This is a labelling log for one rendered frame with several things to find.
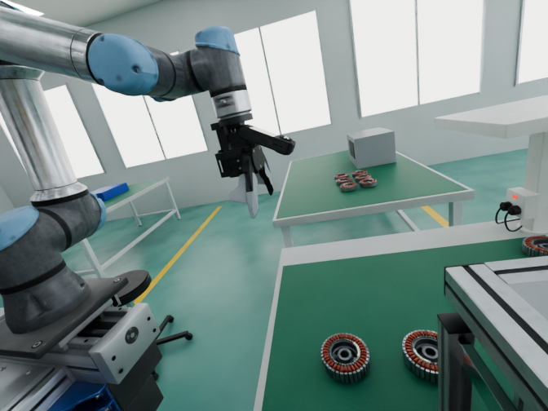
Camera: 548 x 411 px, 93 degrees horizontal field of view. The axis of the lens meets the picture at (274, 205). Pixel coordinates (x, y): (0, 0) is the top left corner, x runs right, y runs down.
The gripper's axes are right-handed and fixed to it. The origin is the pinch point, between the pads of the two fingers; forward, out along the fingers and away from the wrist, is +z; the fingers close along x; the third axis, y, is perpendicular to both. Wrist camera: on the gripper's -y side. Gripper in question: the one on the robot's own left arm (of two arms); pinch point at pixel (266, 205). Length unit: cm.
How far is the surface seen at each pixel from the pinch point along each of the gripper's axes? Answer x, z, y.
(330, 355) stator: 7.1, 36.9, -9.6
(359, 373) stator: 10.6, 37.6, -15.8
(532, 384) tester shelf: 34.3, 5.3, -31.1
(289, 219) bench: -85, 41, 20
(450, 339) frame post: 24.8, 11.4, -28.5
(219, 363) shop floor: -46, 115, 71
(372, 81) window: -414, -34, -63
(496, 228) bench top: -55, 41, -70
